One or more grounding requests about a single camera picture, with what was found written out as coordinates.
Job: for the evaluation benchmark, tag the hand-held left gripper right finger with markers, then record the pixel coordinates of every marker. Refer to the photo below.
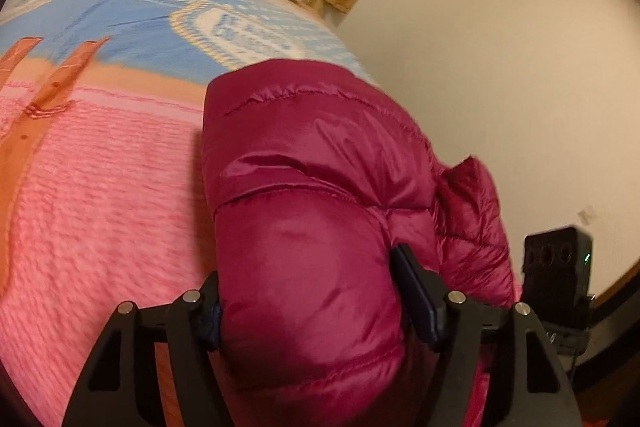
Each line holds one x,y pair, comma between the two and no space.
416,297

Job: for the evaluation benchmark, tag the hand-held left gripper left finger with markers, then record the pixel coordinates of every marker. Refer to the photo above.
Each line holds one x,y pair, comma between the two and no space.
210,313

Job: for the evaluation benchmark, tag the magenta puffer jacket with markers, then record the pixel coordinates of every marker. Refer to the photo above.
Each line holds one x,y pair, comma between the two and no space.
310,217

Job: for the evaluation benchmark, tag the blue and pink printed blanket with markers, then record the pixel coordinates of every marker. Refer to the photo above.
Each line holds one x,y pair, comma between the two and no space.
100,187

